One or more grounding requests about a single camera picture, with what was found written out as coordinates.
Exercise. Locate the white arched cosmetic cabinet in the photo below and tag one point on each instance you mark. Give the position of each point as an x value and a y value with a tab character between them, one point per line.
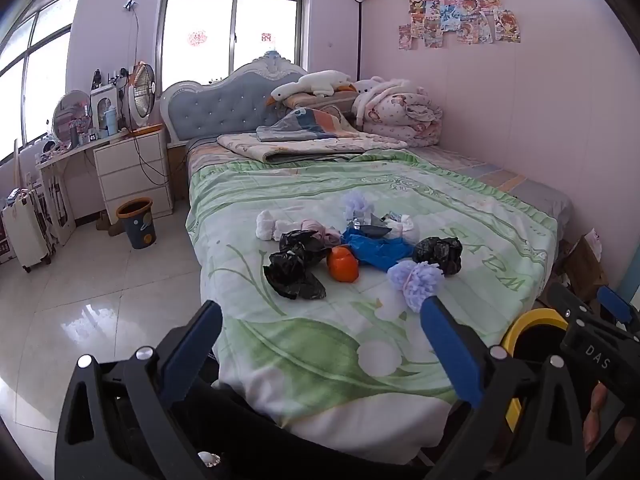
102	100

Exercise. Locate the round vanity mirror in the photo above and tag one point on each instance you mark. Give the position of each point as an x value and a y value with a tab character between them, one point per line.
70	115

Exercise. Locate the socks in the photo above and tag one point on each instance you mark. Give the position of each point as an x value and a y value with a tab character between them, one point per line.
300	245

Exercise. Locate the pink brown sock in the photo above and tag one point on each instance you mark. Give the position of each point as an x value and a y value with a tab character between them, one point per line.
320	230

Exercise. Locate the round desk fan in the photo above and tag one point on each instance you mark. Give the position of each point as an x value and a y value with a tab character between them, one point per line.
141	95

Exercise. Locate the black bottle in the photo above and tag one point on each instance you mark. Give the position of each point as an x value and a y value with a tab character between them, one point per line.
97	80

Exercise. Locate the large sliding window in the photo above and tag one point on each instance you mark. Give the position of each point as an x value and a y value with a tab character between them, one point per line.
200	15

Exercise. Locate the brown cardboard piece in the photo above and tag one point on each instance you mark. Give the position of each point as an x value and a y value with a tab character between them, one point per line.
111	222

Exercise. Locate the teal bottle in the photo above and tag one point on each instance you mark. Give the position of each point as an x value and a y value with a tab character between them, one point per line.
111	121

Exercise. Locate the blue orange patterned blanket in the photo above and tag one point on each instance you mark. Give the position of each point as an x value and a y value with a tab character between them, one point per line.
300	125

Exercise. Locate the white tissue wad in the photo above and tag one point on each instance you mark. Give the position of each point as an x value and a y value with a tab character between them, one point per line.
265	225
287	230

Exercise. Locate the bed with blue tufted headboard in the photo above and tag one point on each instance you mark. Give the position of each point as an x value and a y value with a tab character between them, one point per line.
220	105

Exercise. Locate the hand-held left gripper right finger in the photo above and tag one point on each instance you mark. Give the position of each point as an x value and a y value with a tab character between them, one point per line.
450	350

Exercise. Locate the pink orange pillow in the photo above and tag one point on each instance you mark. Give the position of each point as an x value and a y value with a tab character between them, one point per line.
320	102

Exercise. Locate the side window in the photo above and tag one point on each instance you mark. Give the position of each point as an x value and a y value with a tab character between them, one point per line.
45	60

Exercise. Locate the tall cardboard box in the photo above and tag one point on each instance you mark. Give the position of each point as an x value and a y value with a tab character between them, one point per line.
585	270

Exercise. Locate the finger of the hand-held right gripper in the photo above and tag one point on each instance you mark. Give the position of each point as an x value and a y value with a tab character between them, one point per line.
615	305
570	305

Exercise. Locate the group of cartoon wall posters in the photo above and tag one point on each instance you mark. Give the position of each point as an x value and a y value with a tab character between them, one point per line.
460	15

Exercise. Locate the black plastic bag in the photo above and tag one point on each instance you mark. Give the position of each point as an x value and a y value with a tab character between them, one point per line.
292	277
440	255

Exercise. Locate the dark blue orange rim bin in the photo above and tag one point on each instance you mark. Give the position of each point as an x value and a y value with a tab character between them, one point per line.
137	225

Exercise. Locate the white tissue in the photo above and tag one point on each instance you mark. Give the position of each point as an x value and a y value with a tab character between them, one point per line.
406	227

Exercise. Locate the white goose plush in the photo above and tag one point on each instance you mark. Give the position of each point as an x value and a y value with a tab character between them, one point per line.
315	82

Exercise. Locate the lilac mesh puff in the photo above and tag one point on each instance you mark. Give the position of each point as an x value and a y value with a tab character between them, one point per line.
415	282
357	204

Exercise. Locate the white drawer nightstand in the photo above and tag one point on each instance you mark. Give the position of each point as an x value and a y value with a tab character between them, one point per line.
130	170

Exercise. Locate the striped bed sheet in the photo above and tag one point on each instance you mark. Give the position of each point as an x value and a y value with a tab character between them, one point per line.
500	175

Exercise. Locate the person's right hand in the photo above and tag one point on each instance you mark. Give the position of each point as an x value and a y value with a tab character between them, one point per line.
595	420

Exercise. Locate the yellow rim trash bin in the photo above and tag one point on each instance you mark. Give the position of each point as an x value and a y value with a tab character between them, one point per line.
530	317

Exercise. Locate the white desk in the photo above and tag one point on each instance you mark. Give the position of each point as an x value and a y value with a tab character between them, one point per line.
60	180

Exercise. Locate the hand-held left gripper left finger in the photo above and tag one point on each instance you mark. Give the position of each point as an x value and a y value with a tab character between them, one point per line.
195	345

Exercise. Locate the black wall pipe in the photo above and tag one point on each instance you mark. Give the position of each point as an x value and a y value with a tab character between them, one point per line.
360	35

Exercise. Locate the white plush toy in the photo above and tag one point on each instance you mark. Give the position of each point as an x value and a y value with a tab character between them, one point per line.
367	85

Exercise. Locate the cream folded quilt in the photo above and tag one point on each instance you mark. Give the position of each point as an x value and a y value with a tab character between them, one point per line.
300	149

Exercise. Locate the cream suitcase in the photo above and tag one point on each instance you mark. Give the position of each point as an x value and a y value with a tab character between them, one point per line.
27	230

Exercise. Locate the pink printed rolled quilt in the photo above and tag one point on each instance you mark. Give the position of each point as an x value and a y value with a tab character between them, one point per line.
400	110

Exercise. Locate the red window sticker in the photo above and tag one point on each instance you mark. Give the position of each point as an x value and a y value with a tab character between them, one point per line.
266	37
197	39

